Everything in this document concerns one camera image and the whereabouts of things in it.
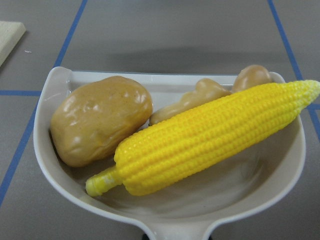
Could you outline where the tan toy ginger root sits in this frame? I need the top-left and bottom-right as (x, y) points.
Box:
(149, 65), (273, 126)

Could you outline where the beige plastic dustpan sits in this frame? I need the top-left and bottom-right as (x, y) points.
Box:
(33, 67), (306, 240)

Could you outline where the wooden cutting board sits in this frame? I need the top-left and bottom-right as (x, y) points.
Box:
(0, 20), (26, 66)

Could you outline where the yellow toy corn cob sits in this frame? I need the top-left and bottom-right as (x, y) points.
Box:
(85, 80), (320, 197)

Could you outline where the brown toy potato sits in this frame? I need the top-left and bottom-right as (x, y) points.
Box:
(50, 76), (153, 168)

